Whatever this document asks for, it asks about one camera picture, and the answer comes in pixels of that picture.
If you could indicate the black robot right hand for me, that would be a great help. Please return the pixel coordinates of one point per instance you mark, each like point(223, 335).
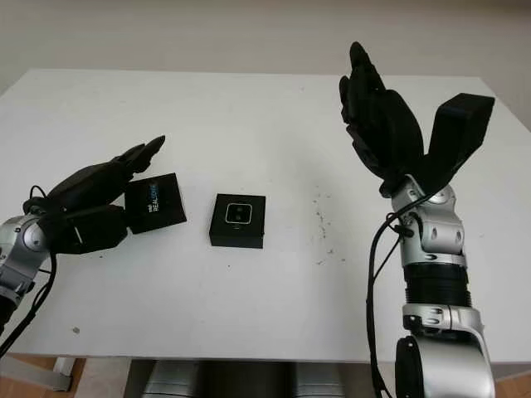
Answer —
point(390, 132)

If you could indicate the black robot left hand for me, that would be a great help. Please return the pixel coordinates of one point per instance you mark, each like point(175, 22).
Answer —
point(91, 182)

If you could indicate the black RealSense box lid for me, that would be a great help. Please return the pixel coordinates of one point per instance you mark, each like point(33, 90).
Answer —
point(166, 211)

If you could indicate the small silver depth camera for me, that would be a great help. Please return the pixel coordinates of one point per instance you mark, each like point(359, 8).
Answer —
point(238, 213)

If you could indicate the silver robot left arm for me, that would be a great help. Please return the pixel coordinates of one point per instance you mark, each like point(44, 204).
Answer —
point(20, 248)

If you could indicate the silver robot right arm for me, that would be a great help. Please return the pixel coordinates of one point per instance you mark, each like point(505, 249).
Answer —
point(439, 248)

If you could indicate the white table leg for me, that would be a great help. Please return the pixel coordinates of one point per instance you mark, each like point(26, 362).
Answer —
point(58, 369)

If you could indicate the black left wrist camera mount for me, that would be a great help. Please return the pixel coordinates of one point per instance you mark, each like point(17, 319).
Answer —
point(95, 230)

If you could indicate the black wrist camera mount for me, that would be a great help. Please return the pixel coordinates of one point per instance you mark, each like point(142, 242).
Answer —
point(95, 230)
point(460, 132)

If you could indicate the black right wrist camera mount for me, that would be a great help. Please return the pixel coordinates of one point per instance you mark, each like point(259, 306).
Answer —
point(460, 132)

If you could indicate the black camera box base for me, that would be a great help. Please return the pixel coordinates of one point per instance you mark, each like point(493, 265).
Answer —
point(236, 238)

